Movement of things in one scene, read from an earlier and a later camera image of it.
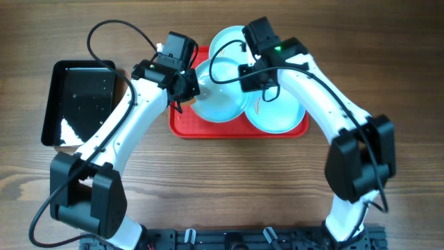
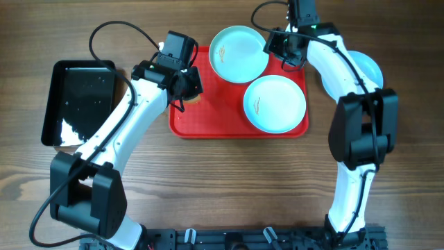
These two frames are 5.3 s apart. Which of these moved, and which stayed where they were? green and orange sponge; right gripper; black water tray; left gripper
Moved: right gripper
Stayed: black water tray; green and orange sponge; left gripper
